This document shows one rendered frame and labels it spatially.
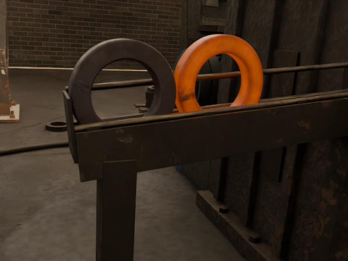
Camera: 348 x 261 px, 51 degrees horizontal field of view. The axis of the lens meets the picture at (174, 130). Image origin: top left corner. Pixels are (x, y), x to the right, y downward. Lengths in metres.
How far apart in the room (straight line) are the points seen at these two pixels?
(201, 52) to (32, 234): 1.06
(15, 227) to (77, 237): 0.25
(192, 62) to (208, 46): 0.04
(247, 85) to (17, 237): 1.06
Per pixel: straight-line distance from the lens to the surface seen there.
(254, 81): 0.73
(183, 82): 0.65
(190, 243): 1.44
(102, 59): 0.60
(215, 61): 2.04
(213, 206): 1.57
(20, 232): 1.53
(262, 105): 0.72
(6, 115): 3.19
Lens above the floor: 0.76
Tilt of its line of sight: 15 degrees down
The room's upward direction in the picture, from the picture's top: 4 degrees clockwise
